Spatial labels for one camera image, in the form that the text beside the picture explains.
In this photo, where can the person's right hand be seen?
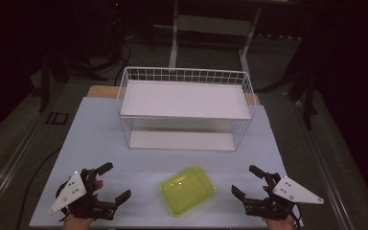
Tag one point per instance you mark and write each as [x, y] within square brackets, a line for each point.
[279, 224]

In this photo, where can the yellow-green plastic tray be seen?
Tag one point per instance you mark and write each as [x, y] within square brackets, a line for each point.
[188, 191]

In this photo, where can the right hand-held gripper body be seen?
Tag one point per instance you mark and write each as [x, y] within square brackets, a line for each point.
[295, 191]

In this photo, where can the person's left hand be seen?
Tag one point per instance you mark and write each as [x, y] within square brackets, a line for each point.
[76, 224]

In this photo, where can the light blue table mat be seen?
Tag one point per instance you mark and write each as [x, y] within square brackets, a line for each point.
[92, 143]

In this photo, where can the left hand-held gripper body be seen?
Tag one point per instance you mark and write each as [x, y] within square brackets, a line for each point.
[74, 191]

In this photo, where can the white metal frame stand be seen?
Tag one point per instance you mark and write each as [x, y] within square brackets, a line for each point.
[173, 48]

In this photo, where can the black metal stand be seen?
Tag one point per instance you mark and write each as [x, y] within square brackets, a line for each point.
[309, 96]

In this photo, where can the black floor socket plate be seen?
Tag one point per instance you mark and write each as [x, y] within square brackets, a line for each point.
[57, 118]

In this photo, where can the grey metal floor rail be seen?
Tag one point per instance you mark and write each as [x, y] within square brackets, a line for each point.
[329, 166]
[9, 166]

